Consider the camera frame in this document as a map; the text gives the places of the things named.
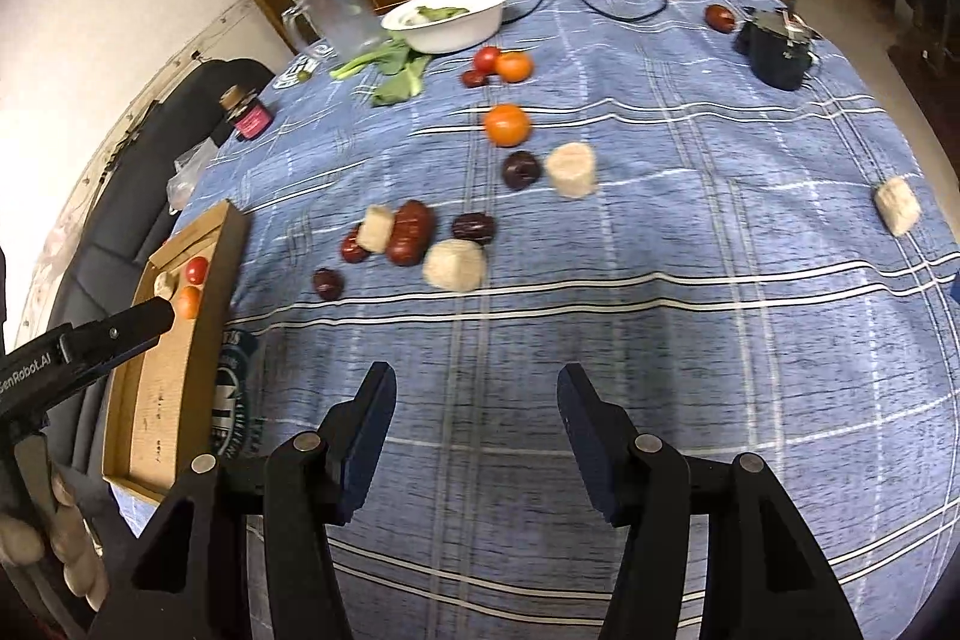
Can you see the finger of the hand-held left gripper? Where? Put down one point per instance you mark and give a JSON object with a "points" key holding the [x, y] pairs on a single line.
{"points": [[142, 321]]}

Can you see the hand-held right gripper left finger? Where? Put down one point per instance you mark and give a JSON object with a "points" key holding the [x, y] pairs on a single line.
{"points": [[371, 419]]}

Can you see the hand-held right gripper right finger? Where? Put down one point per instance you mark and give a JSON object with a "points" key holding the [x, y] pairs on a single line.
{"points": [[592, 449]]}

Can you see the peeled sugarcane piece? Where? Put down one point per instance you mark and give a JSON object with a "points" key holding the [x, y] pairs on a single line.
{"points": [[454, 265], [571, 170], [897, 205], [163, 285], [375, 227]]}

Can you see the small orange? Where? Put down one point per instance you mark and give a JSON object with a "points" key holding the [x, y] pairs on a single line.
{"points": [[508, 125], [187, 302], [514, 67]]}

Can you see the shallow cardboard box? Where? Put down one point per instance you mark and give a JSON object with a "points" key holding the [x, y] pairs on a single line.
{"points": [[161, 385]]}

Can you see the red cherry tomato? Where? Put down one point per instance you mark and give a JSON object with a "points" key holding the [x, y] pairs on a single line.
{"points": [[196, 269], [487, 59]]}

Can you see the long red date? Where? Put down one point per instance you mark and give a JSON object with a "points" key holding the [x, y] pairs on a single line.
{"points": [[410, 233]]}

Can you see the person's left hand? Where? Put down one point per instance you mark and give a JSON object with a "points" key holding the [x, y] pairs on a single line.
{"points": [[67, 527]]}

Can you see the blue plaid tablecloth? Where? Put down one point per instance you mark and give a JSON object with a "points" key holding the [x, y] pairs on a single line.
{"points": [[675, 325]]}

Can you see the clear plastic bag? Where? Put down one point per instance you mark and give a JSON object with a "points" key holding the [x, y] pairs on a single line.
{"points": [[184, 175]]}

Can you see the pink label jar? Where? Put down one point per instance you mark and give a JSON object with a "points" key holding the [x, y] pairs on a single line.
{"points": [[251, 120]]}

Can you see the leafy greens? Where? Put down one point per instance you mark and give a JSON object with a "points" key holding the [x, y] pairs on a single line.
{"points": [[433, 14], [394, 70]]}

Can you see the clear glass mug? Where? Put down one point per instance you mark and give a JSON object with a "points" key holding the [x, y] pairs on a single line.
{"points": [[341, 14]]}

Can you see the white bowl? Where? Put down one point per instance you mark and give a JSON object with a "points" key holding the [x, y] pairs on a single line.
{"points": [[465, 31]]}

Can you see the black pot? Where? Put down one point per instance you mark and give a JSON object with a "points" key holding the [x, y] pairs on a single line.
{"points": [[780, 48]]}

